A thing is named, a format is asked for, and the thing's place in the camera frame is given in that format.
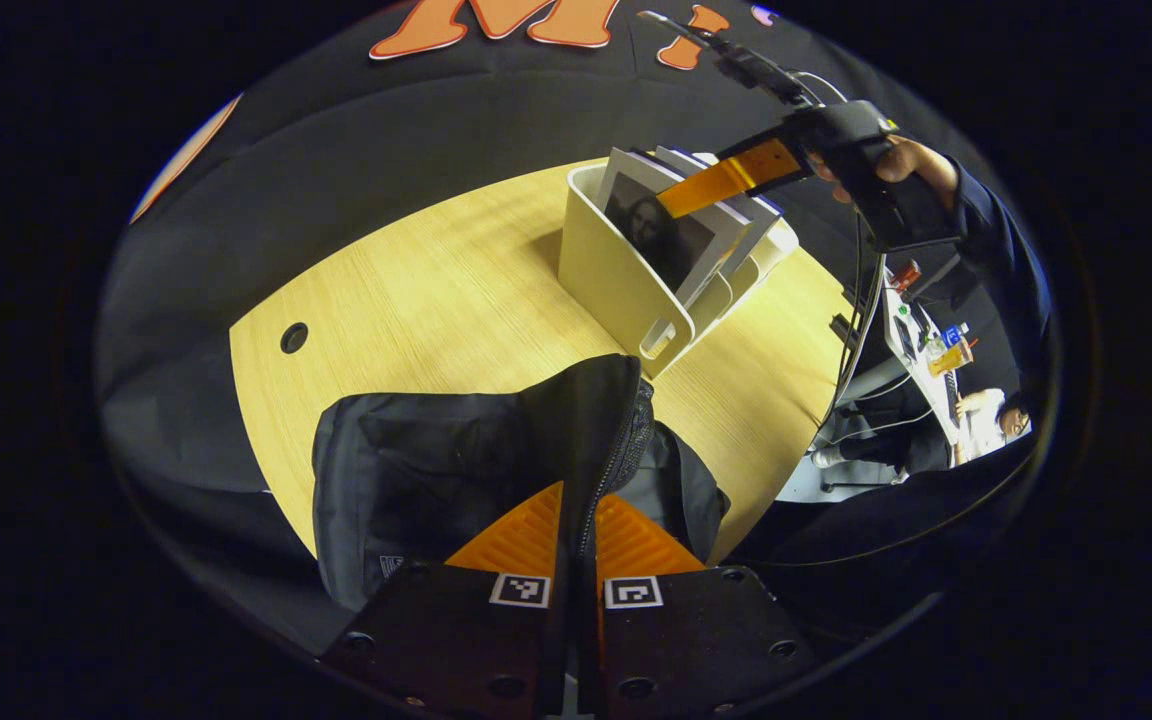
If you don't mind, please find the black cable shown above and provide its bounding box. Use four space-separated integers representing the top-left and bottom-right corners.
756 455 1032 571

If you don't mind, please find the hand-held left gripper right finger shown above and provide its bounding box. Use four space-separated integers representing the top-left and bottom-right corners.
591 493 817 720

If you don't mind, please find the portrait cover book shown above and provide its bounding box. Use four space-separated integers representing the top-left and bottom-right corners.
600 147 753 310

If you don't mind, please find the black schoolbag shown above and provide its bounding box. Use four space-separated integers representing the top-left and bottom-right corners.
311 353 732 613

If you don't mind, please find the blue spine book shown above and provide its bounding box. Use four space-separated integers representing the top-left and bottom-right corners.
651 145 786 277

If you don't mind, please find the white background desk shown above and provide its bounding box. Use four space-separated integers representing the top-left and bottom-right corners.
881 280 979 471

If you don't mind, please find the white bookshelf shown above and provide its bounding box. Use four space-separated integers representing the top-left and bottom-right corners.
557 150 800 380

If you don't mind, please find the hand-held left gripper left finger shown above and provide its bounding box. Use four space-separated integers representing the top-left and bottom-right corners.
321 480 567 720

